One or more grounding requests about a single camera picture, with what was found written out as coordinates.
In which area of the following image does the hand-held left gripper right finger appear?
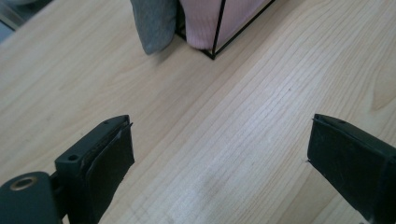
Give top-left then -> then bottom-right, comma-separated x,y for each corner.
306,113 -> 396,224

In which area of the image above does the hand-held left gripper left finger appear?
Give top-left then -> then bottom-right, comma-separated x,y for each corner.
54,114 -> 136,224

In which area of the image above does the grey knit beanie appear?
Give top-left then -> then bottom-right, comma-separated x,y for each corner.
129,0 -> 179,56

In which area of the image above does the black wire triangular rack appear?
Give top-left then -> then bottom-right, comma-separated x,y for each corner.
175,0 -> 276,61

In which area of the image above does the pink knit beanie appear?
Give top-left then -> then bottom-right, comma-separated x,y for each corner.
178,0 -> 273,51

